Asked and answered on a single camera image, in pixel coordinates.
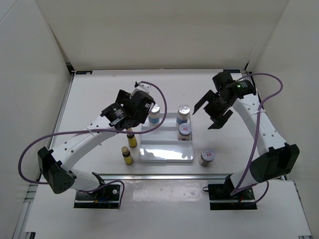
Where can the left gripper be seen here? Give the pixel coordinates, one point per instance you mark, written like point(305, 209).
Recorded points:
point(122, 97)

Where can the blue-label bead jar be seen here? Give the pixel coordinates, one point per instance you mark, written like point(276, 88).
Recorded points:
point(154, 115)
point(183, 112)

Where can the spice jar red label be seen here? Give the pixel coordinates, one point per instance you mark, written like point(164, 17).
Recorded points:
point(206, 157)
point(184, 131)

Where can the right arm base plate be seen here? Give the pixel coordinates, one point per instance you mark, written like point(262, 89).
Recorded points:
point(221, 200)

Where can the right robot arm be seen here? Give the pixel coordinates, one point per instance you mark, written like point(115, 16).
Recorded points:
point(271, 155)

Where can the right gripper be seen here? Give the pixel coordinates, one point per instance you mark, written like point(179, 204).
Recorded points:
point(210, 97)

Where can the white divided tray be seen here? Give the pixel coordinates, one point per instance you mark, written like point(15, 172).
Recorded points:
point(162, 145)

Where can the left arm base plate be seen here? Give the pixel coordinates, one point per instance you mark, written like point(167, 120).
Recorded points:
point(109, 197)

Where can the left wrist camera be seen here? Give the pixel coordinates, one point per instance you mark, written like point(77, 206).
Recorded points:
point(143, 87)

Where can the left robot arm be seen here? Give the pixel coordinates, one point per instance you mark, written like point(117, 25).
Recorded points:
point(57, 164)

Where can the yellow small bottle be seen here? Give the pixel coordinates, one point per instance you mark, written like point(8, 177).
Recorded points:
point(127, 155)
point(132, 142)

